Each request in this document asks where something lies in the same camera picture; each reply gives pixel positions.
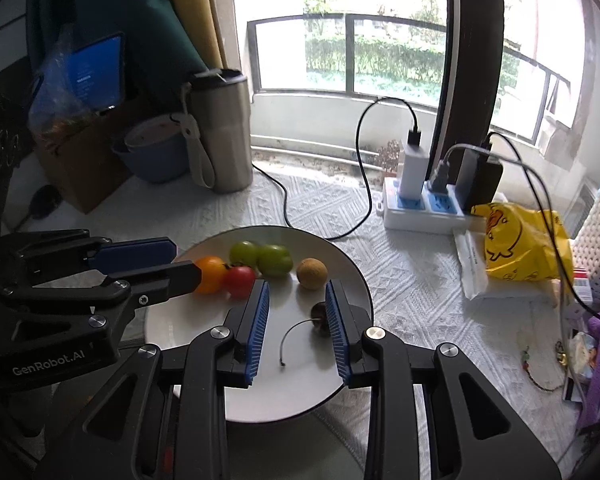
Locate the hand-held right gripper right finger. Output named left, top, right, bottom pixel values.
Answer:
left=324, top=280, right=564, bottom=480

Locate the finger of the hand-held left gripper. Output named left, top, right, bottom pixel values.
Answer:
left=0, top=260, right=203, bottom=317
left=2, top=228, right=179, bottom=275

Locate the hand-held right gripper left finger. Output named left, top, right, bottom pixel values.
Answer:
left=34, top=280, right=272, bottom=480

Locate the dark cherry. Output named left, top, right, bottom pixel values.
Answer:
left=279, top=301, right=334, bottom=367

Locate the orange cherry tomato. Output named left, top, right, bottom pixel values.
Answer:
left=194, top=256, right=230, bottom=295

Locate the red cherry tomato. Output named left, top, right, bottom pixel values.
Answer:
left=223, top=265, right=257, bottom=301

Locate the white round plate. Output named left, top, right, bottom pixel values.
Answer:
left=144, top=225, right=374, bottom=424

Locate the brown longan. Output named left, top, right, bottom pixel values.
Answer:
left=296, top=257, right=329, bottom=291

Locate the green plum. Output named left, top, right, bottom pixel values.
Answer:
left=229, top=240, right=261, bottom=267
left=257, top=244, right=295, bottom=279

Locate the brown cardboard box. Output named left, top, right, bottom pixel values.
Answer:
left=40, top=105, right=132, bottom=216

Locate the blue bowl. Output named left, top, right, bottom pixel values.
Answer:
left=110, top=115, right=191, bottom=185

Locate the black round object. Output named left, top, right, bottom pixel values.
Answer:
left=29, top=184, right=61, bottom=220

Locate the white power strip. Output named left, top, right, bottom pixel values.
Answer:
left=377, top=175, right=487, bottom=235

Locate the white flat packet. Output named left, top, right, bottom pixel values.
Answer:
left=452, top=229, right=557, bottom=302

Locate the stainless steel tumbler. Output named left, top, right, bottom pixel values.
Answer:
left=180, top=67, right=255, bottom=195

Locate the white charger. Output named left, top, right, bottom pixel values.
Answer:
left=397, top=140, right=426, bottom=200

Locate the clear plastic bag of oranges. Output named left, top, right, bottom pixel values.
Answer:
left=27, top=25, right=127, bottom=137

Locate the black charger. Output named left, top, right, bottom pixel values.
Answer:
left=454, top=147, right=504, bottom=216

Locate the yellow printed plastic bag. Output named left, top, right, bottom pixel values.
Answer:
left=470, top=202, right=576, bottom=284

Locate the teal curtain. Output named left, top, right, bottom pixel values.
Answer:
left=27, top=0, right=212, bottom=126

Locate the yellow curtain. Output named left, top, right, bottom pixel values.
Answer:
left=155, top=0, right=242, bottom=74

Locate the balcony railing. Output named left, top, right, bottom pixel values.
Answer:
left=247, top=12, right=567, bottom=149

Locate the black charger cable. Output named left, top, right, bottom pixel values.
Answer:
left=252, top=95, right=424, bottom=241

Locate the grey usb cable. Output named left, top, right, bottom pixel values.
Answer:
left=428, top=142, right=496, bottom=196

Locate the beaded bracelet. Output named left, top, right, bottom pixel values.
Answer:
left=517, top=329, right=569, bottom=394

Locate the black power cable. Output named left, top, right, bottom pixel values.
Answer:
left=486, top=131, right=600, bottom=341

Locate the dark window frame post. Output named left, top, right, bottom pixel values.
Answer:
left=429, top=0, right=507, bottom=182

